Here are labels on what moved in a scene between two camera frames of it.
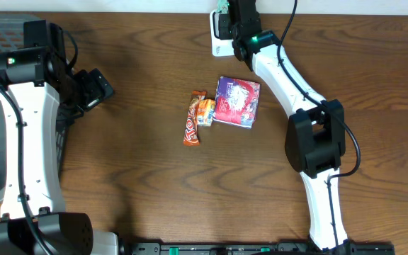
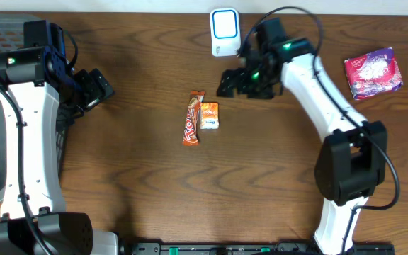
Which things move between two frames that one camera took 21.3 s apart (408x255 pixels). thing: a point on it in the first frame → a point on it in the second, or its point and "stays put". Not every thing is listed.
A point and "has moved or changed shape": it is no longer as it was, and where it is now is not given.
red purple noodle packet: (236, 102) → (374, 74)
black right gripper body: (228, 31) → (255, 83)
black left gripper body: (93, 89) stays put
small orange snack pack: (205, 108) has moved or changed shape
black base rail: (254, 248) stays put
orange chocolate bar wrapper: (191, 134) stays put
